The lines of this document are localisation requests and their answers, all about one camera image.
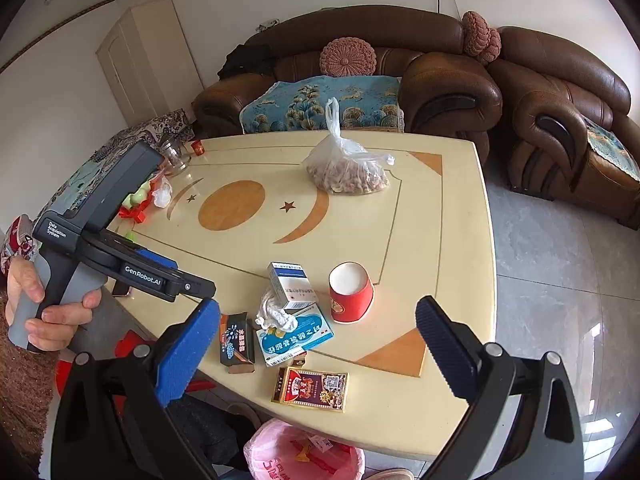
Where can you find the phone with pink case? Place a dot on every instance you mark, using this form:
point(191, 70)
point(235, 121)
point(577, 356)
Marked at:
point(121, 289)

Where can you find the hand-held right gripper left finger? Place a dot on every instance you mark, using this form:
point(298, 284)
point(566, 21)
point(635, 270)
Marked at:
point(190, 355)

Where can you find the small red cup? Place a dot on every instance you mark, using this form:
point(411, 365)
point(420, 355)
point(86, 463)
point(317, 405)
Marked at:
point(198, 147)

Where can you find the patterned floral cloth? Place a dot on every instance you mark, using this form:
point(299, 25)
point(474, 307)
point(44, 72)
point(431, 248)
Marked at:
point(150, 127)

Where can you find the person's left forearm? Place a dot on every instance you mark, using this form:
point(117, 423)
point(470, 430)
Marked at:
point(25, 400)

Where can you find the small green object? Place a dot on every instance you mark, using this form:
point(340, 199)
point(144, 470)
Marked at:
point(131, 235)

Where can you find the black cloth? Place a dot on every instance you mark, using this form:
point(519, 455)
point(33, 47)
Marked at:
point(245, 60)

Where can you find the red plastic tray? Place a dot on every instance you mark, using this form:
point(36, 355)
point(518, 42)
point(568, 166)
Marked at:
point(137, 215)

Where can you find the person's leg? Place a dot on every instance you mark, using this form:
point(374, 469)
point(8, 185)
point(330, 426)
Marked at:
point(225, 435)

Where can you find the red and gold box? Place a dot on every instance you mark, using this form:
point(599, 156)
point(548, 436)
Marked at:
point(310, 387)

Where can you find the white tissue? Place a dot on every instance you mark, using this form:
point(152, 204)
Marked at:
point(272, 316)

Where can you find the brown leather armchair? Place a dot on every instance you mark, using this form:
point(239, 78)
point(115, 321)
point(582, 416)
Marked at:
point(550, 75)

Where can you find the beige slipper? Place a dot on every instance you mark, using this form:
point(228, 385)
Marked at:
point(392, 475)

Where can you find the blue printed armchair cover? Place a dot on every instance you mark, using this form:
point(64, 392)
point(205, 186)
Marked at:
point(610, 147)

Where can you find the blue printed sofa cover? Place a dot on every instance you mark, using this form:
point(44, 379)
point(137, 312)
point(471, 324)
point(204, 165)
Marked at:
point(300, 105)

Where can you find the person's left hand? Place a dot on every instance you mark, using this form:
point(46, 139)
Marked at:
point(55, 327)

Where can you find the white crumpled plastic wrap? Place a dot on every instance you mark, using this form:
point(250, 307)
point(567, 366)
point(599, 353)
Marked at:
point(162, 195)

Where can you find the black and orange box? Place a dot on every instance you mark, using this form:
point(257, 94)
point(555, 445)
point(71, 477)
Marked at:
point(235, 342)

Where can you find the red paper cup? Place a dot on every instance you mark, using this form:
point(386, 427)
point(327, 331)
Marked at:
point(350, 305)

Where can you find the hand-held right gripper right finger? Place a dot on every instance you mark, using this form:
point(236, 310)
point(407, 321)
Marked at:
point(445, 350)

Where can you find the glass jar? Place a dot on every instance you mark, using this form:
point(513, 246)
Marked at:
point(175, 157)

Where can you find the brown leather sofa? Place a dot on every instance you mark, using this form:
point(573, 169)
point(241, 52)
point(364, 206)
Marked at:
point(440, 75)

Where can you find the pink round knitted cushion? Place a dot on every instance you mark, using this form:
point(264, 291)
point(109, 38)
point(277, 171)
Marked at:
point(492, 46)
point(473, 30)
point(347, 57)

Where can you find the red floral cloth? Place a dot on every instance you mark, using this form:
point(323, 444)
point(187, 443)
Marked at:
point(15, 240)

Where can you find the cream wooden cabinet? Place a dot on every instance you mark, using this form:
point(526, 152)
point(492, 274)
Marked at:
point(145, 60)

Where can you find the plastic bag of peanuts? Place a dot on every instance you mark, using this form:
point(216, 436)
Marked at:
point(350, 172)

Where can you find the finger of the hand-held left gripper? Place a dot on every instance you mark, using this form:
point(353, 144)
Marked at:
point(195, 286)
point(155, 259)

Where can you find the white and blue medicine box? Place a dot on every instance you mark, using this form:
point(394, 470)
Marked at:
point(295, 285)

